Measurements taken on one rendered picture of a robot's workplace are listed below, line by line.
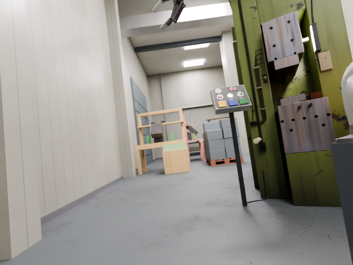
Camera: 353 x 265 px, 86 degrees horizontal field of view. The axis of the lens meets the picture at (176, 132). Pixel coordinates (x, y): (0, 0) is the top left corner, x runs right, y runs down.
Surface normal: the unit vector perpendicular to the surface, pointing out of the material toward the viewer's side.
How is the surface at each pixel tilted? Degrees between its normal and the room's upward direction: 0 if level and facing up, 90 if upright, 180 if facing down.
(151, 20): 90
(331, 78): 90
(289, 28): 90
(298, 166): 90
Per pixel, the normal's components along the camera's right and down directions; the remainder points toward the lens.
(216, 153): -0.04, -0.07
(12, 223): 0.99, -0.13
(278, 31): -0.46, 0.00
